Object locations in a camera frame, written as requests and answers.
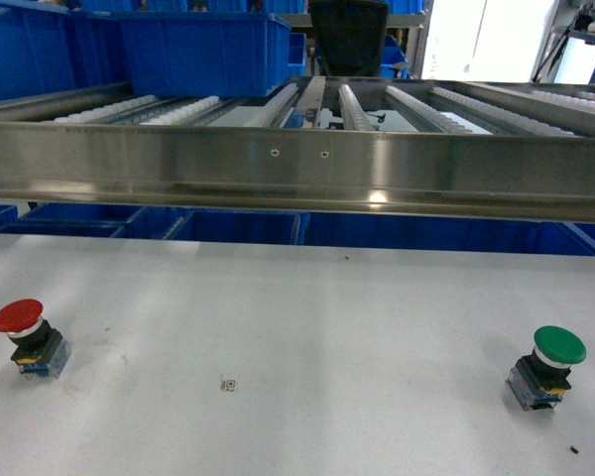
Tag green mushroom push button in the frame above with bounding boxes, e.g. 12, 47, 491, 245
507, 325, 587, 411

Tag red mushroom push button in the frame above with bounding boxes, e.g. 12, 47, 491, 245
0, 298, 70, 379

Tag stainless steel roller shelf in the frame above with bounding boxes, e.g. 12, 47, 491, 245
0, 77, 595, 223

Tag blue bin under shelf centre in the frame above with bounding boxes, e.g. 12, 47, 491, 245
167, 210, 307, 245

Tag blue bin under shelf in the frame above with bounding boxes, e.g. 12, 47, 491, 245
167, 210, 307, 245
0, 203, 142, 238

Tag blue bin on roller shelf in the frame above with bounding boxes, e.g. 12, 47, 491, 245
114, 12, 291, 98

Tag blue bin under shelf left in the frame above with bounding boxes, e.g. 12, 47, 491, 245
0, 203, 142, 238

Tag small QR code sticker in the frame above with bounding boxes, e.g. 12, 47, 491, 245
220, 378, 238, 393

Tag large blue bin far left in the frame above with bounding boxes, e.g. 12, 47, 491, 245
0, 1, 129, 101

